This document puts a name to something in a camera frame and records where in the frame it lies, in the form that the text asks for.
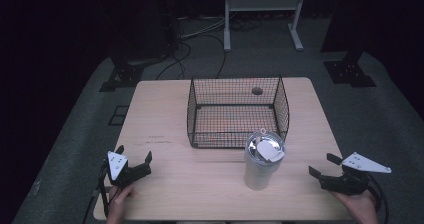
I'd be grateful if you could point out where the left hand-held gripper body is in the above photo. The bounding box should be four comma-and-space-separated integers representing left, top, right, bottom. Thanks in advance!
106, 150, 153, 189

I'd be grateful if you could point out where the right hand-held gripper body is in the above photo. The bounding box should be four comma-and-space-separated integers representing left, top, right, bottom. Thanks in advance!
319, 151, 393, 197

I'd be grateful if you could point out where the silver tumbler with lid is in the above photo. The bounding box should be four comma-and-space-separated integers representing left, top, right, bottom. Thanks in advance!
243, 128, 287, 191

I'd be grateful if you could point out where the black wire mesh basket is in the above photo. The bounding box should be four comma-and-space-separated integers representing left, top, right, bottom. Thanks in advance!
186, 76, 291, 150

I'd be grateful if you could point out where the person's right hand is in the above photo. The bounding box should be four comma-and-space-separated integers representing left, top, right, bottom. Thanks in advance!
330, 188, 380, 224

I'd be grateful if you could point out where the person's left hand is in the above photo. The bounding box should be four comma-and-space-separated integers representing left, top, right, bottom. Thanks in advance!
105, 183, 136, 224

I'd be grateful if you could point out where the white metal stand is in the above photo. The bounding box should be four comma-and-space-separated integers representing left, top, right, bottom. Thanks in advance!
223, 0, 308, 53

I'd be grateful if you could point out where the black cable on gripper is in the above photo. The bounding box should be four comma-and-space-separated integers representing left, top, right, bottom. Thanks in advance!
98, 160, 116, 218
366, 172, 390, 224

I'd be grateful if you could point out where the black stand base plate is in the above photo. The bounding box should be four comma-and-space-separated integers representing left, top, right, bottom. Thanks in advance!
98, 57, 145, 93
323, 52, 378, 88

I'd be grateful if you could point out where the black floor cable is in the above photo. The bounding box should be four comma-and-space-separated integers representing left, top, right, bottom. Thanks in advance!
155, 33, 228, 81

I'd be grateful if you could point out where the white floor cable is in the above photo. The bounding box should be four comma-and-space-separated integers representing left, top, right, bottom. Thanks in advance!
179, 15, 227, 40

